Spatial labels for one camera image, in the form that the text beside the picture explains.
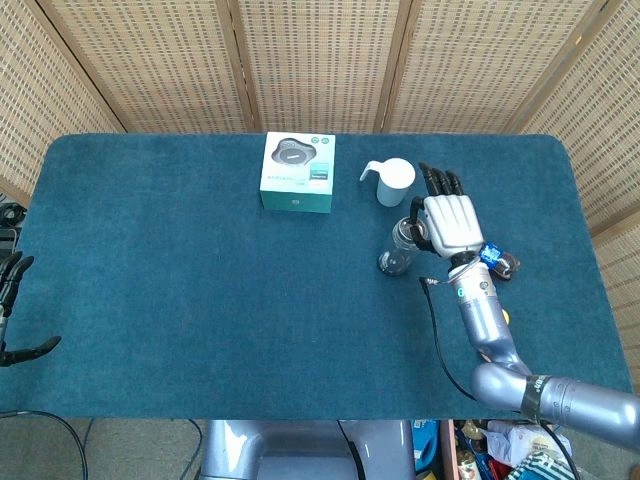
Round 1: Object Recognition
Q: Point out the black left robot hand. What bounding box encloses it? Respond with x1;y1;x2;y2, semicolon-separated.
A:
0;252;62;369

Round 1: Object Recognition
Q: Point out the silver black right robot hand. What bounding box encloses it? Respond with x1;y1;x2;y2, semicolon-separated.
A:
403;161;487;261

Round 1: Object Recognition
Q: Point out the clear glass jar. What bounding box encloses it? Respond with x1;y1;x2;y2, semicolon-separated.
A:
378;218;426;278

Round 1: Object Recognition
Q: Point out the small cola bottle blue label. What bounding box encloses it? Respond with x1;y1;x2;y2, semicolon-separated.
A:
479;241;522;283

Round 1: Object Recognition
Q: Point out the white plastic pitcher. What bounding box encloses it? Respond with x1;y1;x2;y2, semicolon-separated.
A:
359;157;417;207

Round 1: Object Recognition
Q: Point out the woven folding screen panel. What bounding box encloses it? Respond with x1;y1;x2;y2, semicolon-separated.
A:
382;0;614;135
37;0;259;135
519;0;640;391
0;0;126;206
227;0;414;135

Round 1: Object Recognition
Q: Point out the white teal product box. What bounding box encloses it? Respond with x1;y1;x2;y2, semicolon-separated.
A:
258;131;337;215

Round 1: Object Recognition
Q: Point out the blue table cloth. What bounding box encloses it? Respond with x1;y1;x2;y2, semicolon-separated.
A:
0;132;636;421

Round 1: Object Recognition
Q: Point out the white crumpled paper bag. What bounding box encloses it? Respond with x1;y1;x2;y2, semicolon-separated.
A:
487;419;564;464

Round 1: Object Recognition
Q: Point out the red storage box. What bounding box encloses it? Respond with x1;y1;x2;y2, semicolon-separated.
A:
440;419;464;480

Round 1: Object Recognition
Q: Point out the teal striped packet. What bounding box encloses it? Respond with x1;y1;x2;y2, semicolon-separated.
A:
509;447;574;480

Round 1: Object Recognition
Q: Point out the silver robot torso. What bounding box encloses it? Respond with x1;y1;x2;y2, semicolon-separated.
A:
199;419;416;480

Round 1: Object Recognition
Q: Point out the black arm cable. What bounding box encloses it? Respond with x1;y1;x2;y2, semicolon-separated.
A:
418;275;479;402

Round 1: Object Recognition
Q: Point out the black floor cable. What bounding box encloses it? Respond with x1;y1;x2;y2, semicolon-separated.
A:
0;409;101;480

